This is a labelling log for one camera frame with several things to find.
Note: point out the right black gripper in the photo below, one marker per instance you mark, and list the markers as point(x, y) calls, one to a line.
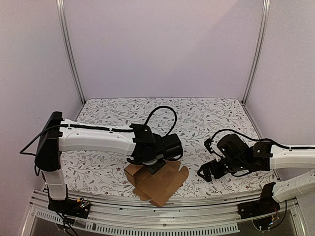
point(214, 169)

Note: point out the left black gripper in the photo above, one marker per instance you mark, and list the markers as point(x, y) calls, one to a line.
point(154, 169)

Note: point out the brown cardboard paper box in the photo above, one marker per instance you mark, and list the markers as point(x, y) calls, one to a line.
point(157, 188)

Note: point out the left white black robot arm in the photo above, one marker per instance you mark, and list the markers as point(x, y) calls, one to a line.
point(62, 135)

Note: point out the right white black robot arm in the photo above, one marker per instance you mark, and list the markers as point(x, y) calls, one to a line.
point(268, 155)

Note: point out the floral patterned table mat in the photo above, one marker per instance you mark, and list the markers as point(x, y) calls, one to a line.
point(192, 119)

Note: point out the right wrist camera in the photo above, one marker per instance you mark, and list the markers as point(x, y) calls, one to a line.
point(208, 146)

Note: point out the aluminium front rail frame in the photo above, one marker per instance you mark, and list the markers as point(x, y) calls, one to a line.
point(128, 216)

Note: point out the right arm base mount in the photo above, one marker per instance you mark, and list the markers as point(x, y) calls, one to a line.
point(257, 208)

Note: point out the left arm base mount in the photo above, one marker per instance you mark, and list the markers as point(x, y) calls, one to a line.
point(77, 208)

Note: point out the right aluminium corner post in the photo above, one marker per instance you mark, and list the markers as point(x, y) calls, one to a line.
point(257, 52)

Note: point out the aluminium corner post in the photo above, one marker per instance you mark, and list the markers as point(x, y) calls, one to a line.
point(257, 52)
point(69, 51)

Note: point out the left aluminium corner post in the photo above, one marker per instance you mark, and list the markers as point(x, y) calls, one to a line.
point(69, 51)

